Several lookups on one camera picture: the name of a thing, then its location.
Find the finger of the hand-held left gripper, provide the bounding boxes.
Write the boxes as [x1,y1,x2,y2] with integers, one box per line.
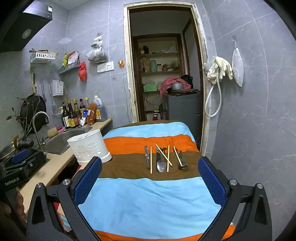
[11,149,29,164]
[5,152,50,180]

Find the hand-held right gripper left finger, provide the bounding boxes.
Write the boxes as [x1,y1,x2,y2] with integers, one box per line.
[26,156,102,241]

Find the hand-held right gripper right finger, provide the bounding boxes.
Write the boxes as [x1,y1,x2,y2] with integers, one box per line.
[198,156,273,241]

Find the small metal spoon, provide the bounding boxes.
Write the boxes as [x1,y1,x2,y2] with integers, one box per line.
[173,148,188,171]

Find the white plastic utensil holder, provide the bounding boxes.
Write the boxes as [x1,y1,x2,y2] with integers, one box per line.
[67,129,113,166]

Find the large metal spoon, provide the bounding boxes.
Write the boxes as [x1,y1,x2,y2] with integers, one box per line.
[156,147,167,173]

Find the grey metal utensil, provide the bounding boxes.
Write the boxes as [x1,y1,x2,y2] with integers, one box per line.
[144,145,150,169]

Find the person's left hand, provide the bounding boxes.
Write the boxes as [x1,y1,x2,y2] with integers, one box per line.
[0,191,28,223]

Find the metal kitchen faucet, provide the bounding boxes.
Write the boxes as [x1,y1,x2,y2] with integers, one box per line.
[32,111,50,149]

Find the bare plant branches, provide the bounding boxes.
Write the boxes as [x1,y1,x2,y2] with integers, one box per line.
[6,94,47,137]

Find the black wok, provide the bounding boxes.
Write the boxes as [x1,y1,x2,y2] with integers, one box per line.
[20,93,47,133]

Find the dark pump bottle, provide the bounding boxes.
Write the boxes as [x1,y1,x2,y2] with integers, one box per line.
[60,102,71,129]

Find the hanging metal strainer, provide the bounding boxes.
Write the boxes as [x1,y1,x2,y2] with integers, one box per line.
[48,83,58,115]

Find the striped blue orange brown blanket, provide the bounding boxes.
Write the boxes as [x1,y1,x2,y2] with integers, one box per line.
[55,120,236,241]

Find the orange spice packet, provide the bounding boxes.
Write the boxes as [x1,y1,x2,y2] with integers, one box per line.
[86,103,98,126]

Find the large oil jug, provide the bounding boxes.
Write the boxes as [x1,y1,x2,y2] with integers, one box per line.
[93,95,108,122]

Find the hanging wooden board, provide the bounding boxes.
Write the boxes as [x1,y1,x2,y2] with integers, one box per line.
[30,67,39,94]

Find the dark wooden board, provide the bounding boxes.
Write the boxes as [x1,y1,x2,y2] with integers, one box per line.
[170,88,199,94]

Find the red plastic bag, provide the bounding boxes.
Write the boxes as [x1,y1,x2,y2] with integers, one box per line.
[78,61,88,82]

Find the black bag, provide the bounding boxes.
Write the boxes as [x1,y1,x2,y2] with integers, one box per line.
[180,75,194,89]

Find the red cloth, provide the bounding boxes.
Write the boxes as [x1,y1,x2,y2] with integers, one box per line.
[160,77,192,97]

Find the red white snack packet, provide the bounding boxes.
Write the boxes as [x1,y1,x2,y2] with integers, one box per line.
[67,51,80,65]

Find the cream rubber gloves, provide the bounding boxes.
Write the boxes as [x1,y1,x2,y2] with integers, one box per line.
[206,56,234,84]

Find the clear plastic bag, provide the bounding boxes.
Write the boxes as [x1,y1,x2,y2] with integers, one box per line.
[86,32,108,63]

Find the black range hood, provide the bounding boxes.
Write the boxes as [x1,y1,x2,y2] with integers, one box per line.
[0,6,53,53]

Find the wooden shelf unit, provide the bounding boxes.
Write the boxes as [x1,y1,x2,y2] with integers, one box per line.
[133,34,186,123]

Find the white wall box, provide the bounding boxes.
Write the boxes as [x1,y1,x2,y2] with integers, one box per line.
[52,80,64,97]

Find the white hose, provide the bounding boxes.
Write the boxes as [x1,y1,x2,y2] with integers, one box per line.
[204,70,223,118]

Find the white power cable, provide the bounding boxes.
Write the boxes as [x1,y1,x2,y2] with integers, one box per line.
[122,67,130,117]

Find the grey wall rack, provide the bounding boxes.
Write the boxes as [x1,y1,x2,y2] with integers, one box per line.
[58,61,80,75]

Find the white wall basket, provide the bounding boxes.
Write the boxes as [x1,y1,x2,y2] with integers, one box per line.
[29,49,58,64]

